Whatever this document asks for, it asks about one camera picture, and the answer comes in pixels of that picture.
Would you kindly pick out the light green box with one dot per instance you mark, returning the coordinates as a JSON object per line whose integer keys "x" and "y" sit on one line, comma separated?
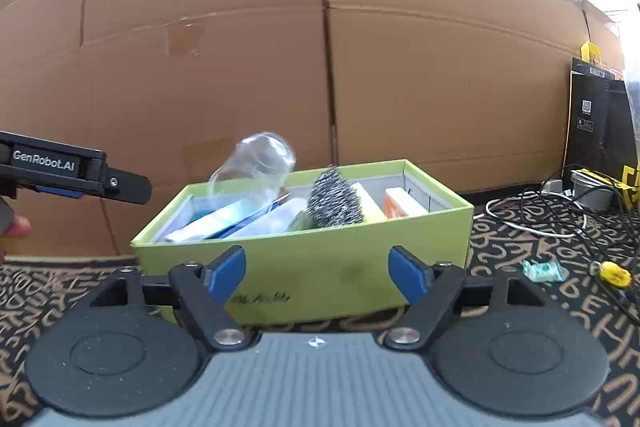
{"x": 310, "y": 262}

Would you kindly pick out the person's left hand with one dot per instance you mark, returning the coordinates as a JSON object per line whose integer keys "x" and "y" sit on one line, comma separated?
{"x": 17, "y": 227}

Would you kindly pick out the teal crumpled wrapper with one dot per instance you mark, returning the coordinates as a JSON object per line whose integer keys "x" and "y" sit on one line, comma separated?
{"x": 542, "y": 271}

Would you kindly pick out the black letter-print carpet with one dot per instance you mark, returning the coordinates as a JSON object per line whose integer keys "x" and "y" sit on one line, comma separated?
{"x": 540, "y": 247}

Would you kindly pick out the pale yellow sponge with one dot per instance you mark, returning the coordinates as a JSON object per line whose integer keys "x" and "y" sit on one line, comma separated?
{"x": 369, "y": 202}

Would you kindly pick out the clear plastic cup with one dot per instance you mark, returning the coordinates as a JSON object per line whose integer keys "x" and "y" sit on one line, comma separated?
{"x": 255, "y": 162}

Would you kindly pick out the steel wool scrubber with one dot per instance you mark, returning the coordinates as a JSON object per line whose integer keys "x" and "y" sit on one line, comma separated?
{"x": 334, "y": 199}

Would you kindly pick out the dark blue small box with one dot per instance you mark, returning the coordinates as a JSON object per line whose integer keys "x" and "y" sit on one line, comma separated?
{"x": 235, "y": 214}

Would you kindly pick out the white orange medicine box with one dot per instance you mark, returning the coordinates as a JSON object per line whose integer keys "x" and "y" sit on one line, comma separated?
{"x": 402, "y": 202}

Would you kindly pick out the white power adapter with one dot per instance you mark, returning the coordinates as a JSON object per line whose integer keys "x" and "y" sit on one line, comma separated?
{"x": 555, "y": 188}

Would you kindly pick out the large cardboard box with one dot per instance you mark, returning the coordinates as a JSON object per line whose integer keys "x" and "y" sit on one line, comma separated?
{"x": 425, "y": 82}

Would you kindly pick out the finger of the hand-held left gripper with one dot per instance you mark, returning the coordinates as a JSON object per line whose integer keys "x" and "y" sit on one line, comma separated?
{"x": 127, "y": 186}

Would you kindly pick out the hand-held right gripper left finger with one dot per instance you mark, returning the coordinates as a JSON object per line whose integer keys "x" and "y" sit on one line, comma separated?
{"x": 227, "y": 269}

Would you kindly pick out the grey round container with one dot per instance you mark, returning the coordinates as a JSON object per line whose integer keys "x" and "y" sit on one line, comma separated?
{"x": 592, "y": 192}

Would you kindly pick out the black yellow box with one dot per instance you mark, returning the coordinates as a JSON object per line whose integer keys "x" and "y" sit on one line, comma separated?
{"x": 597, "y": 117}

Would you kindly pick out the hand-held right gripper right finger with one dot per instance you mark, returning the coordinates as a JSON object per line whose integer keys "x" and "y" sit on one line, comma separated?
{"x": 406, "y": 269}

